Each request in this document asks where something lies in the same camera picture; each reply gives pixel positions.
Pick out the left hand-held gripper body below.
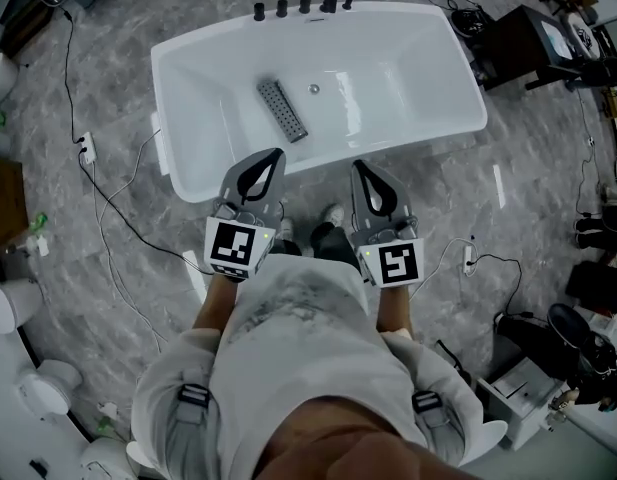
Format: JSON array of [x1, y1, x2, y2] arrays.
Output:
[[203, 200, 285, 283]]

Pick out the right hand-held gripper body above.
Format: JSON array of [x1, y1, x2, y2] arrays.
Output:
[[351, 215, 425, 289]]

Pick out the grey perforated bath mat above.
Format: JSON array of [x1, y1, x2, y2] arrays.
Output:
[[256, 79, 310, 145]]

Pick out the person's right forearm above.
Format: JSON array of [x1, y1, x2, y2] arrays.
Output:
[[375, 283, 415, 342]]

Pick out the person's left forearm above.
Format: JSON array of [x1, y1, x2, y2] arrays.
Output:
[[192, 273, 249, 337]]

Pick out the white bathtub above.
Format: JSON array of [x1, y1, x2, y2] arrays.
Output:
[[150, 0, 489, 204]]

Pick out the person's right white shoe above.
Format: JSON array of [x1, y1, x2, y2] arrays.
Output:
[[321, 202, 346, 227]]

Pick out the person's black trousers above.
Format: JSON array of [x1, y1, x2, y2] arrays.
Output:
[[270, 220, 362, 274]]

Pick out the person's white shirt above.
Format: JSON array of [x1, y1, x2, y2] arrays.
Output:
[[130, 252, 487, 480]]

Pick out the white box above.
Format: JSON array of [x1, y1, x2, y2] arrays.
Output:
[[475, 356, 567, 452]]

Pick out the person's chin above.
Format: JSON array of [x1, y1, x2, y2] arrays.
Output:
[[255, 394, 469, 480]]

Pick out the white crumpled paper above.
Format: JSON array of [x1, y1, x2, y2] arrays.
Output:
[[25, 235, 51, 258]]

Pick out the black case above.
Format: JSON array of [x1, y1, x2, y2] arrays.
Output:
[[566, 259, 617, 315]]

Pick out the dark wooden cabinet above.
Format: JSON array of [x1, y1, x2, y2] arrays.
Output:
[[471, 4, 587, 93]]

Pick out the brown cardboard box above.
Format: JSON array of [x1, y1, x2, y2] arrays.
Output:
[[0, 156, 30, 250]]

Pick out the white toilet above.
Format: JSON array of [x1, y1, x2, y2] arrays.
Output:
[[0, 276, 43, 335], [79, 437, 141, 480], [0, 51, 20, 108], [15, 358, 84, 418]]

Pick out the dark wooden side table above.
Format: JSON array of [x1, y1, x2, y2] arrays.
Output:
[[0, 1, 55, 60]]

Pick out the white cable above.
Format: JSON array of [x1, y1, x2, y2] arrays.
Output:
[[409, 236, 477, 305], [90, 128, 170, 354]]

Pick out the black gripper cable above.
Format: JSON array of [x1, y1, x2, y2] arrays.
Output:
[[78, 147, 217, 277]]

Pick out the thin black cable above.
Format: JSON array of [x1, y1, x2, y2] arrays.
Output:
[[467, 253, 524, 317], [61, 8, 85, 144]]

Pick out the grey shoulder strap with buckle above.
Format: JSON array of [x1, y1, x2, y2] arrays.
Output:
[[410, 389, 452, 429], [175, 382, 212, 424]]

